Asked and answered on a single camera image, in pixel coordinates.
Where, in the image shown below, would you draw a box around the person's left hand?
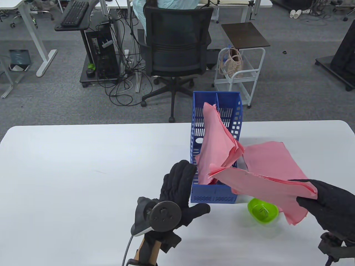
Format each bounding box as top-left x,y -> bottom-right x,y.
144,160 -> 211,253

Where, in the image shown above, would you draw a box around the person's right hand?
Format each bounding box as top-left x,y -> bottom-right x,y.
288,179 -> 355,241

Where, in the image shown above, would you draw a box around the black white handheld controller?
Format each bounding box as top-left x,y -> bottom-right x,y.
131,196 -> 182,237

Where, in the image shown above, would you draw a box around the pink paper stack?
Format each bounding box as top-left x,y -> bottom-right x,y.
207,163 -> 318,226
244,141 -> 309,182
195,102 -> 245,185

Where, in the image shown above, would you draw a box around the person's left forearm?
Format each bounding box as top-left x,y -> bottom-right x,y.
135,238 -> 163,266

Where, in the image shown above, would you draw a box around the blue plastic file basket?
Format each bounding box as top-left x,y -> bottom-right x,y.
190,91 -> 243,204

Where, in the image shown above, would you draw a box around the green plastic bowl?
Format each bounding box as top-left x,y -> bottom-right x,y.
247,198 -> 279,224

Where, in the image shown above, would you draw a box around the beige handbag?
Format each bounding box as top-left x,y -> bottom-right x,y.
218,47 -> 245,78

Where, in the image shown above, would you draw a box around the black computer tower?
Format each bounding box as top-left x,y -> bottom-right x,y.
85,26 -> 120,81

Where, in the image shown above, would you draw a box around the black mesh office chair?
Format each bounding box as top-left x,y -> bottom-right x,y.
137,6 -> 214,123

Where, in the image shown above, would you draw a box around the white metal cart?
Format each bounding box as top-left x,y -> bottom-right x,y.
214,47 -> 266,109

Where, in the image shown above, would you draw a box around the brown side table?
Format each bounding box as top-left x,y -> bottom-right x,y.
221,22 -> 271,51

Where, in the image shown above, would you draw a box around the black computer cart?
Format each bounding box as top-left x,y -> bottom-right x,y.
54,0 -> 124,88

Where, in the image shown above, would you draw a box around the black keyboard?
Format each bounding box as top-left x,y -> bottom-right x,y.
60,0 -> 90,27

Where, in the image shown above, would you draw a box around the white desk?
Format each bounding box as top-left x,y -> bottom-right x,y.
100,0 -> 273,93
0,0 -> 58,99

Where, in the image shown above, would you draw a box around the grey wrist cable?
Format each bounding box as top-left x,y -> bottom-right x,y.
122,236 -> 135,266

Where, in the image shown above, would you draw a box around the black floor cables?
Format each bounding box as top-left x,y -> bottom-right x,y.
103,50 -> 153,107

